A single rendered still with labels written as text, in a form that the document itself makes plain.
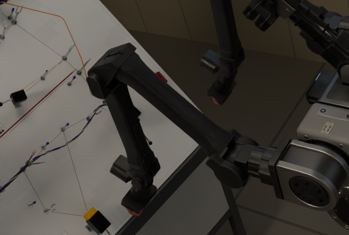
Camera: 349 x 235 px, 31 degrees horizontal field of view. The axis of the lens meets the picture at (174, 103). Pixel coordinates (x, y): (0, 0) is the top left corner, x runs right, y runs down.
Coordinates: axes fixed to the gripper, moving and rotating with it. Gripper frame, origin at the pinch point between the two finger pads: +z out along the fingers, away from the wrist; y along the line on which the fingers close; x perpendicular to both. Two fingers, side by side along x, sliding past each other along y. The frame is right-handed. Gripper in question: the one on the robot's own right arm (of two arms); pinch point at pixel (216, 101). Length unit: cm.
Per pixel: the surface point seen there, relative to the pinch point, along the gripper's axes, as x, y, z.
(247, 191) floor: 24, -37, 107
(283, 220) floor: 47, -27, 94
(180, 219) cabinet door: 10, 25, 45
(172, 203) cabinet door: 4.6, 25.6, 35.8
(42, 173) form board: -34, 54, 12
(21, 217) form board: -30, 70, 15
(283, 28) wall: -11, -142, 101
